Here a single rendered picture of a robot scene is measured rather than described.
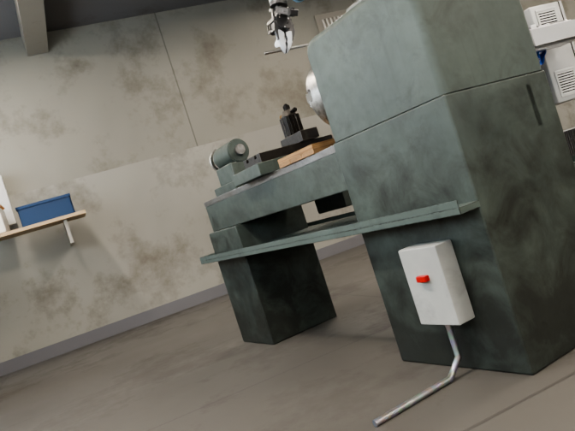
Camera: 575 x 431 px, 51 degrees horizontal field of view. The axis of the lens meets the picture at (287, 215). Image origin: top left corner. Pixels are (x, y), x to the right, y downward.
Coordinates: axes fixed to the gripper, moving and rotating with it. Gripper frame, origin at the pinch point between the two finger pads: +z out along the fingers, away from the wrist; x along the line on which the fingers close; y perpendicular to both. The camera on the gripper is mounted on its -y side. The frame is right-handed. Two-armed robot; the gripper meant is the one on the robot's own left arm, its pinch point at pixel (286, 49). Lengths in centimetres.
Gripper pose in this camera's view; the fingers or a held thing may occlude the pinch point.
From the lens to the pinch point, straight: 245.9
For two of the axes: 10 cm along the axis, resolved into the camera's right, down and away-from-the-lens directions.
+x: -8.7, 0.5, -4.9
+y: -4.8, 1.4, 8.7
